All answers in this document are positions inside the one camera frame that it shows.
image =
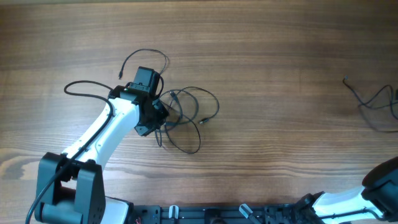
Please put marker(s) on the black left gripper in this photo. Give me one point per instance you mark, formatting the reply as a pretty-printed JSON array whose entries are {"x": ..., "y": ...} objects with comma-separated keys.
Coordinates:
[{"x": 163, "y": 114}]

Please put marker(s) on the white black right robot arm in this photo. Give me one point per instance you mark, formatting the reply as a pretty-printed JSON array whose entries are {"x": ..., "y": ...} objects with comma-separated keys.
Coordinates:
[{"x": 375, "y": 199}]

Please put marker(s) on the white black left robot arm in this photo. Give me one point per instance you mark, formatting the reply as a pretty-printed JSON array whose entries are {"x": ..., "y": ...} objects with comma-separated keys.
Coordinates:
[{"x": 70, "y": 186}]

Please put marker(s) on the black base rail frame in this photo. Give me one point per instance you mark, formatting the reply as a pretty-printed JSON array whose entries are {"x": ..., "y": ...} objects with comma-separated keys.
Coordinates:
[{"x": 243, "y": 214}]

